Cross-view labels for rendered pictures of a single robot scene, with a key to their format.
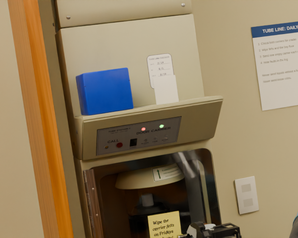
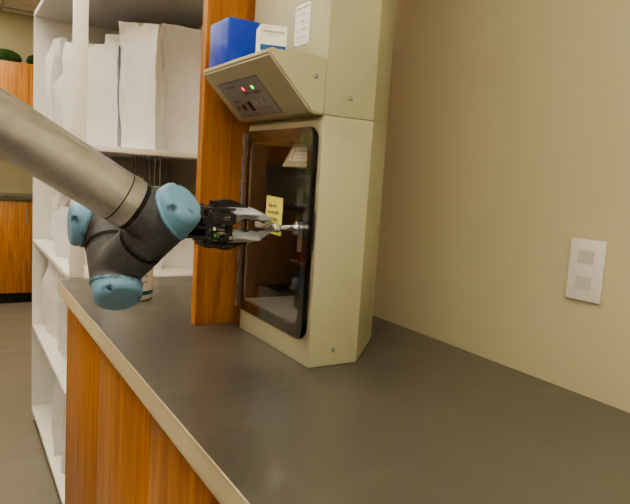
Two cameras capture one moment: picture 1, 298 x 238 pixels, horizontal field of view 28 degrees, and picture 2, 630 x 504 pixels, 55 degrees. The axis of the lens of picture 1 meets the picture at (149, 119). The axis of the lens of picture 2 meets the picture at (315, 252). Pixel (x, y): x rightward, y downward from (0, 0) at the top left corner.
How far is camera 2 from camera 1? 1.66 m
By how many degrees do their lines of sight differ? 74
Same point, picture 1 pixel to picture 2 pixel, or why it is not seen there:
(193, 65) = (324, 14)
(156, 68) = (299, 20)
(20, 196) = not seen: hidden behind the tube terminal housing
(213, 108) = (271, 66)
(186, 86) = (316, 43)
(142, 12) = not seen: outside the picture
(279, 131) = not seen: outside the picture
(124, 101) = (223, 54)
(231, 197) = (562, 264)
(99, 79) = (215, 30)
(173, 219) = (279, 207)
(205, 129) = (291, 97)
